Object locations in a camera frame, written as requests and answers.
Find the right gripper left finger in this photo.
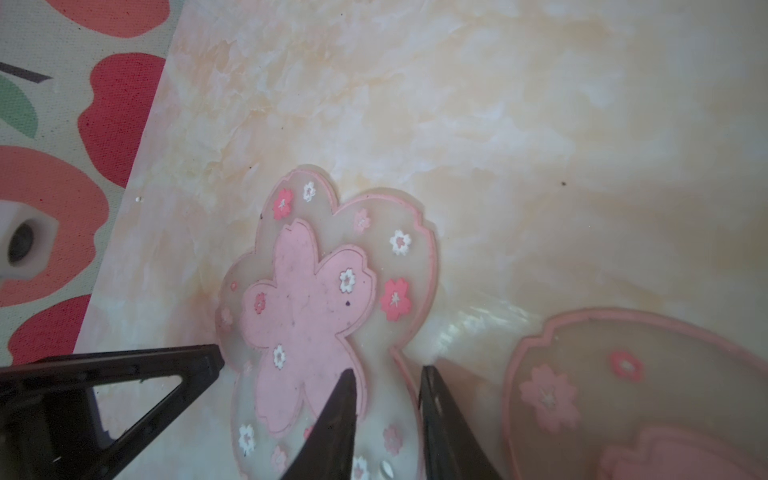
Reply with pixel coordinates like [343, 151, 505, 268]
[282, 369, 357, 480]

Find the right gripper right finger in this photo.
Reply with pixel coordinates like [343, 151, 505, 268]
[418, 365, 501, 480]

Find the pink flower coaster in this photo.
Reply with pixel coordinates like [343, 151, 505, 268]
[502, 308, 767, 479]
[215, 167, 438, 479]

